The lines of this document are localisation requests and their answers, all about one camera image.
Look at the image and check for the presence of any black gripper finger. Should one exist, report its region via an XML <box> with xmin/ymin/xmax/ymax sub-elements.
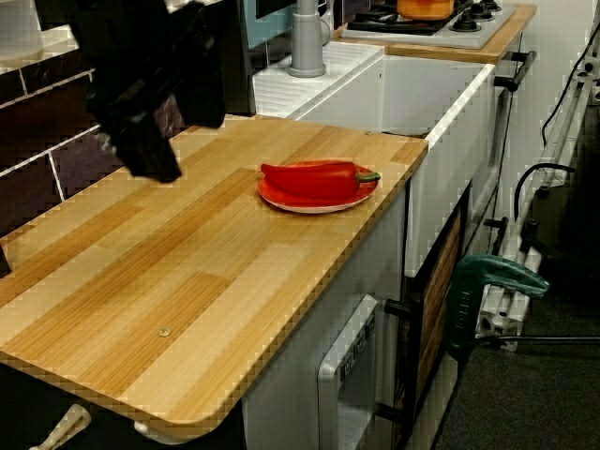
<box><xmin>179</xmin><ymin>64</ymin><xmax>228</xmax><ymax>129</ymax></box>
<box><xmin>99</xmin><ymin>113</ymin><xmax>184</xmax><ymax>185</ymax></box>

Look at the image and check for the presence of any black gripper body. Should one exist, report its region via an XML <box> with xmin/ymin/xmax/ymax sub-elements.
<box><xmin>74</xmin><ymin>0</ymin><xmax>227</xmax><ymax>138</ymax></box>

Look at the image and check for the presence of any red pepper green stem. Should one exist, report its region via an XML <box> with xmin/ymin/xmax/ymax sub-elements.
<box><xmin>260</xmin><ymin>160</ymin><xmax>382</xmax><ymax>202</ymax></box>

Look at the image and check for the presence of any black hood cabinet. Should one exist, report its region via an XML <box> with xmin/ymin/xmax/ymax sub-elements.
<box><xmin>223</xmin><ymin>0</ymin><xmax>257</xmax><ymax>116</ymax></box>

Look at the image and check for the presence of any grey toy faucet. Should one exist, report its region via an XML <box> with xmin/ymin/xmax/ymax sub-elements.
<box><xmin>288</xmin><ymin>0</ymin><xmax>332</xmax><ymax>79</ymax></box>

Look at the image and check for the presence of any round red plate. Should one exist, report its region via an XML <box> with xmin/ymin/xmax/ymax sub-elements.
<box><xmin>256</xmin><ymin>160</ymin><xmax>380</xmax><ymax>216</ymax></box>

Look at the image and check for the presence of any black burner grate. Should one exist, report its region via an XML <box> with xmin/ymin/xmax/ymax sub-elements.
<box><xmin>349</xmin><ymin>3</ymin><xmax>474</xmax><ymax>35</ymax></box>

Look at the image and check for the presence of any white toy kitchen cabinet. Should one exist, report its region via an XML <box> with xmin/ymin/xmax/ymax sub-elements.
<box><xmin>241</xmin><ymin>27</ymin><xmax>540</xmax><ymax>450</ymax></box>

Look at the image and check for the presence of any orange pot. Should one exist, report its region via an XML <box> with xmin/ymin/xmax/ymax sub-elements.
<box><xmin>396</xmin><ymin>0</ymin><xmax>457</xmax><ymax>21</ymax></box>

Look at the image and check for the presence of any white toy sink unit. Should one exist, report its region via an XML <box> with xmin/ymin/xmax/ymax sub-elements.
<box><xmin>252</xmin><ymin>40</ymin><xmax>498</xmax><ymax>280</ymax></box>

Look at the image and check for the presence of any grey toy stove hob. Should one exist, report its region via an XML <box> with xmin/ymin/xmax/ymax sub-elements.
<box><xmin>339</xmin><ymin>0</ymin><xmax>519</xmax><ymax>51</ymax></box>

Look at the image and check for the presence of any grey toy dispenser panel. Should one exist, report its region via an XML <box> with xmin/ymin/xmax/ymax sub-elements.
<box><xmin>317</xmin><ymin>293</ymin><xmax>381</xmax><ymax>450</ymax></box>

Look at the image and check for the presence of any green clamp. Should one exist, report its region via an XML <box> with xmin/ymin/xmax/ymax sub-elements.
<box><xmin>443</xmin><ymin>255</ymin><xmax>550</xmax><ymax>362</ymax></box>

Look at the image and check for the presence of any cream wall shelf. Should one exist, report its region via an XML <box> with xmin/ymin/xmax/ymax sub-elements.
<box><xmin>0</xmin><ymin>11</ymin><xmax>98</xmax><ymax>74</ymax></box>

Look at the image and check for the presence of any cream wooden handle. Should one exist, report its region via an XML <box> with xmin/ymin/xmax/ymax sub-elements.
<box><xmin>30</xmin><ymin>402</ymin><xmax>93</xmax><ymax>450</ymax></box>

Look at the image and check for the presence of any black door handle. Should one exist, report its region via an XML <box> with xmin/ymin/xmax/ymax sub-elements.
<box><xmin>383</xmin><ymin>299</ymin><xmax>423</xmax><ymax>325</ymax></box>

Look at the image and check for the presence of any wood panel black frame door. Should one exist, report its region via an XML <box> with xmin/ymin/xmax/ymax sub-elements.
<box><xmin>402</xmin><ymin>185</ymin><xmax>473</xmax><ymax>450</ymax></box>

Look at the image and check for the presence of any small black drawer handle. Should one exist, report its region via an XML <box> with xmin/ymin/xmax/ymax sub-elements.
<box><xmin>485</xmin><ymin>216</ymin><xmax>511</xmax><ymax>254</ymax></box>

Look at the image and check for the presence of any black oven handle bar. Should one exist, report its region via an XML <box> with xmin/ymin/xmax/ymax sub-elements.
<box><xmin>494</xmin><ymin>50</ymin><xmax>539</xmax><ymax>93</ymax></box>

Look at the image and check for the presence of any thick black cable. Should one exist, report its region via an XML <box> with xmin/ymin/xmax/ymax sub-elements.
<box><xmin>514</xmin><ymin>162</ymin><xmax>578</xmax><ymax>227</ymax></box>

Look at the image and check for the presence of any thin black cable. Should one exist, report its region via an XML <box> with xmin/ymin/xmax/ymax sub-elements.
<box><xmin>542</xmin><ymin>27</ymin><xmax>600</xmax><ymax>147</ymax></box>

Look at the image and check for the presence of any silver aluminium frame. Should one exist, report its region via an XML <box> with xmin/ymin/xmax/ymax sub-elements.
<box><xmin>475</xmin><ymin>60</ymin><xmax>600</xmax><ymax>353</ymax></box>

